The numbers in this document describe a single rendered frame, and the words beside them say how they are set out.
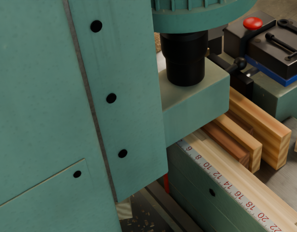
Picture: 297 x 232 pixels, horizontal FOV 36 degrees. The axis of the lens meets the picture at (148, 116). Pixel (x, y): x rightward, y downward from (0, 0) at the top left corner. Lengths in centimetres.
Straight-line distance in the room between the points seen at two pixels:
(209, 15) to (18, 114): 21
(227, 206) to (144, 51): 25
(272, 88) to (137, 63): 31
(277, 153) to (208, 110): 11
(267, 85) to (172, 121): 19
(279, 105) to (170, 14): 31
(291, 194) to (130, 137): 26
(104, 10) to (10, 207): 19
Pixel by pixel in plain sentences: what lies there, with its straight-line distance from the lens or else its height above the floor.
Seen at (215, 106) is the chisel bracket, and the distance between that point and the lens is 63.
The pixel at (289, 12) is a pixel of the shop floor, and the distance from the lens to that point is 271.
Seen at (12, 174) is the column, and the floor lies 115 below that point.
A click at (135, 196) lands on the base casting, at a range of 78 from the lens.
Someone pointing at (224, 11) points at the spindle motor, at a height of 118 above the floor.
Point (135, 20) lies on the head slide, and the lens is 42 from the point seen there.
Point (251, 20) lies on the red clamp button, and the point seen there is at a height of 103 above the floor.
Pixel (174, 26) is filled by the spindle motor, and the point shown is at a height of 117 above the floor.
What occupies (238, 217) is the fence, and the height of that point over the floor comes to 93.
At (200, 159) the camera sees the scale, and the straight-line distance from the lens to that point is 61.
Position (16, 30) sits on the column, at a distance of 32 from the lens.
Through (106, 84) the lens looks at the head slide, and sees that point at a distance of 44.
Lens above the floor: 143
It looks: 44 degrees down
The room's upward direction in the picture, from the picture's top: 8 degrees counter-clockwise
